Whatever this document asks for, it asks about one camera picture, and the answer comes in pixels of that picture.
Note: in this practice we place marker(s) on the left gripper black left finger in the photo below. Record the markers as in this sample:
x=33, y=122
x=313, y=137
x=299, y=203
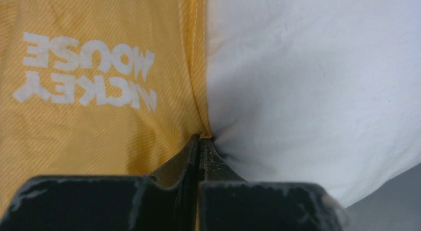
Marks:
x=164, y=200

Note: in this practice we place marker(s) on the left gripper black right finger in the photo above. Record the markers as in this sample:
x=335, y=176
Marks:
x=227, y=202

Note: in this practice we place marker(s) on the blue orange cartoon pillowcase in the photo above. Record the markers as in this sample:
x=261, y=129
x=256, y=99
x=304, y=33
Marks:
x=98, y=87

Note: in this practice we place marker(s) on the white pillow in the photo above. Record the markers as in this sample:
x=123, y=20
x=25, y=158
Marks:
x=324, y=91

